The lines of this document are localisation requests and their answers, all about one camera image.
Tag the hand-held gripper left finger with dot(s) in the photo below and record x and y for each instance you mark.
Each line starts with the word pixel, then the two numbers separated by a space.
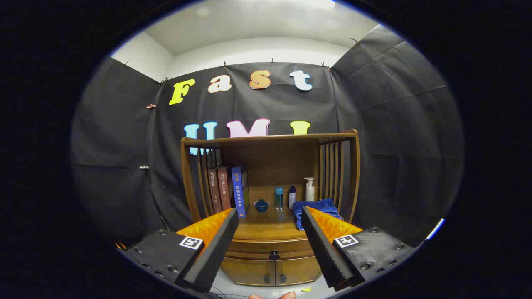
pixel 216 253

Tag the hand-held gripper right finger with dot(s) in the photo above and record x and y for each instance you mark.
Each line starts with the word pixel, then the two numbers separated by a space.
pixel 326 253

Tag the blue lidded teacup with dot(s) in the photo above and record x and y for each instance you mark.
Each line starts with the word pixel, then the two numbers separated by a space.
pixel 261 205

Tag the blue towel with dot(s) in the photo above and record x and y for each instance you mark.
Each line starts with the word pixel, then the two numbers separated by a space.
pixel 320 206

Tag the white bottle with blue cap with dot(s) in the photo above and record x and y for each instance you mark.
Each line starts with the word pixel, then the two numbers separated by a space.
pixel 292 198

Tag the wooden cabinet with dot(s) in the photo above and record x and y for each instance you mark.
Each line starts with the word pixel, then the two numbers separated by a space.
pixel 270 162

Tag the dark brown book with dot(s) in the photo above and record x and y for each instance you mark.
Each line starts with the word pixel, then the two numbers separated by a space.
pixel 214 191

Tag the wooden cabinet door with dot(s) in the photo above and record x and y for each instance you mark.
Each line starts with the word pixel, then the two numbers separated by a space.
pixel 297 270
pixel 247 270

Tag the reddish brown book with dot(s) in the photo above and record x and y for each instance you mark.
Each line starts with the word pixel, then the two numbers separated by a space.
pixel 224 189

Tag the thick blue book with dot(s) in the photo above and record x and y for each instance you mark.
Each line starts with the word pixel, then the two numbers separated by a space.
pixel 238 191

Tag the wooden drawer with black knob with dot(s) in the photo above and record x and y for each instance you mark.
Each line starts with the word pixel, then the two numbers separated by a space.
pixel 253 249

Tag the clear blue bottle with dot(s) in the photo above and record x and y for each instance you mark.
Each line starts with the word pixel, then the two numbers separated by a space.
pixel 279 199

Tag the white pump bottle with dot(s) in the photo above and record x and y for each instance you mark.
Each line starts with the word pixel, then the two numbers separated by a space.
pixel 309 193

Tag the wooden countertop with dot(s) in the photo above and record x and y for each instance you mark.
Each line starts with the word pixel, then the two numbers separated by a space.
pixel 270 226

